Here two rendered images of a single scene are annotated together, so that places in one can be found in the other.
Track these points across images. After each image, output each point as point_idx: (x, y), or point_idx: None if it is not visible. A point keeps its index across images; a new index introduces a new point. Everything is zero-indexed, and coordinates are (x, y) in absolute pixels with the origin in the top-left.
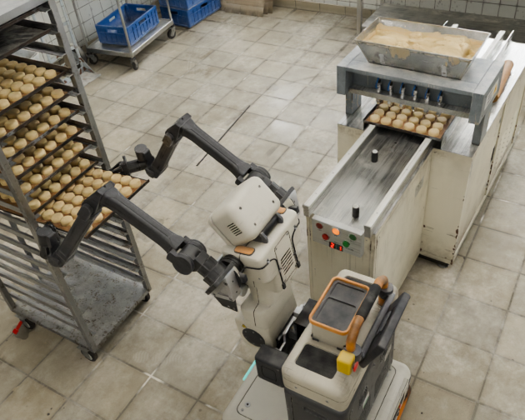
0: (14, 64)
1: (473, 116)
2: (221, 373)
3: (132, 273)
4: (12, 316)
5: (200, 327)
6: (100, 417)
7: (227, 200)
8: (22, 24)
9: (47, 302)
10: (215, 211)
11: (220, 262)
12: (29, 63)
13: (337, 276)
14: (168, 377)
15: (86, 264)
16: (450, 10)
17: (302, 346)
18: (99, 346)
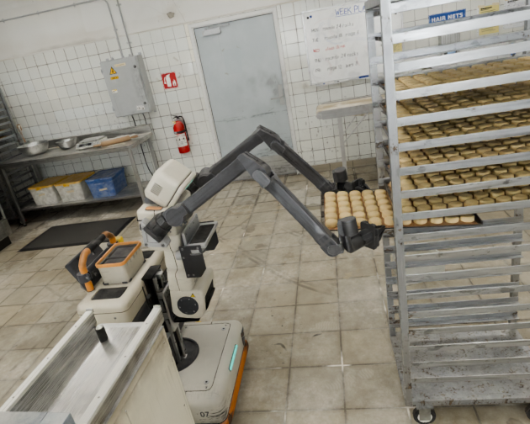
0: (467, 79)
1: None
2: (283, 392)
3: (421, 378)
4: None
5: (333, 421)
6: (352, 330)
7: (179, 167)
8: (447, 32)
9: (447, 308)
10: (188, 168)
11: None
12: (464, 87)
13: (127, 297)
14: (326, 371)
15: (514, 391)
16: None
17: (151, 256)
18: (390, 339)
